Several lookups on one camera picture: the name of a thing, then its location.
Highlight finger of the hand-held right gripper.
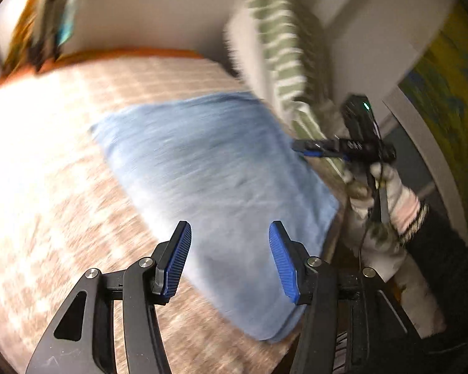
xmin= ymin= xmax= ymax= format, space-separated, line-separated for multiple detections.
xmin=291 ymin=138 xmax=341 ymax=152
xmin=302 ymin=148 xmax=344 ymax=161

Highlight green striped pillow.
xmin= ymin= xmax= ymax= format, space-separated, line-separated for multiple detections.
xmin=243 ymin=0 xmax=349 ymax=178

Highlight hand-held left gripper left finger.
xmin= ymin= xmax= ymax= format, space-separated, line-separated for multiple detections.
xmin=25 ymin=220 xmax=193 ymax=374

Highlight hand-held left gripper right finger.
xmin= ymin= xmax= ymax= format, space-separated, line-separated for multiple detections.
xmin=268 ymin=220 xmax=422 ymax=374

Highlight yellow painting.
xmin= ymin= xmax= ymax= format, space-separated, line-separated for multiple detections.
xmin=397 ymin=3 xmax=468 ymax=240

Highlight white pillow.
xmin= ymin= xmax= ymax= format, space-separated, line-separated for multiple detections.
xmin=222 ymin=6 xmax=297 ymax=127

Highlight beige checked bedsheet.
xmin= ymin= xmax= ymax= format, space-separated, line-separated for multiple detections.
xmin=0 ymin=55 xmax=338 ymax=374

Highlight person's right hand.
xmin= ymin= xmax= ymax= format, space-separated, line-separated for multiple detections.
xmin=341 ymin=161 xmax=430 ymax=248

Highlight orange mattress edge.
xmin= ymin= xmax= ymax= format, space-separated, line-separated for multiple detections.
xmin=0 ymin=47 xmax=208 ymax=95

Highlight blue denim pants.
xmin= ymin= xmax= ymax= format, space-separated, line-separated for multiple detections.
xmin=90 ymin=91 xmax=341 ymax=345

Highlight person's right forearm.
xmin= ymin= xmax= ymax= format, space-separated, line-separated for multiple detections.
xmin=397 ymin=203 xmax=468 ymax=345

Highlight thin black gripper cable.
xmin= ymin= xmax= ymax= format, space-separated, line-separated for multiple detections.
xmin=357 ymin=163 xmax=383 ymax=271

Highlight colourful hanging cloth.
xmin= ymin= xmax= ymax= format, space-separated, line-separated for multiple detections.
xmin=3 ymin=0 xmax=83 ymax=74

